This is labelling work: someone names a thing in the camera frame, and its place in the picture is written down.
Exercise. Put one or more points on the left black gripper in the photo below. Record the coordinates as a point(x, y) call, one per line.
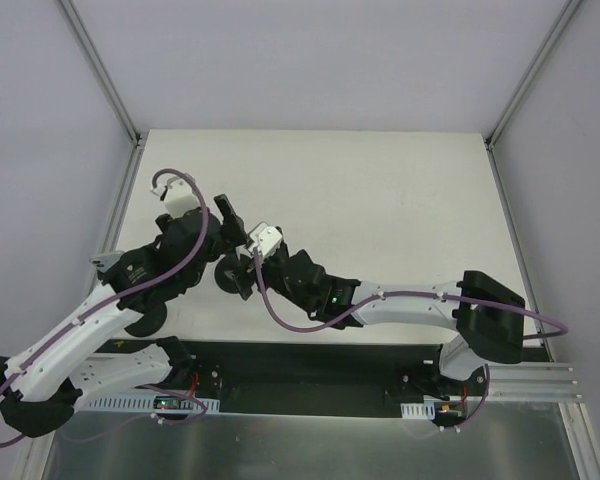
point(219, 232)

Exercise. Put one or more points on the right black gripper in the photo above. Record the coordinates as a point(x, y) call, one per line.
point(253, 272)

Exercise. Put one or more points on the tall black phone stand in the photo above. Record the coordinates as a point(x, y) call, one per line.
point(234, 274)

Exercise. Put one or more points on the short black phone stand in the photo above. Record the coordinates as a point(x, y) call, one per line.
point(149, 324)

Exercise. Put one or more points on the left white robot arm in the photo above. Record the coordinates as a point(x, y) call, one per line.
point(42, 387)

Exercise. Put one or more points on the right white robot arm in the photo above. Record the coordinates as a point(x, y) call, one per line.
point(485, 317)

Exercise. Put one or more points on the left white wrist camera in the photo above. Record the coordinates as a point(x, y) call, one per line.
point(177, 197)

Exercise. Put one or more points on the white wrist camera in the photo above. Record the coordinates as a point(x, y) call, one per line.
point(264, 240)
point(177, 197)

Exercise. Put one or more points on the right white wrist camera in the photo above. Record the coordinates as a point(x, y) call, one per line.
point(264, 240)

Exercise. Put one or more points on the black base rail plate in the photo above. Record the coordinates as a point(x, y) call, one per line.
point(358, 381)

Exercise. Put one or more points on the right white cable duct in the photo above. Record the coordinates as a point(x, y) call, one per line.
point(418, 411)

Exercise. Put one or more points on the white cable duct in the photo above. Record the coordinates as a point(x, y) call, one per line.
point(418, 411)
point(151, 403)

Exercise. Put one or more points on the left white cable duct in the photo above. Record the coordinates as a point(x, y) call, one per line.
point(151, 403)

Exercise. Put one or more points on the left aluminium frame post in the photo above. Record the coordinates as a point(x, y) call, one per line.
point(89, 50)

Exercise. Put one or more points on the aluminium frame post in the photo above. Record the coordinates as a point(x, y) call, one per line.
point(89, 50)
point(568, 12)

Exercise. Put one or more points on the right aluminium frame post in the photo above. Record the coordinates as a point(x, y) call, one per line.
point(568, 12)

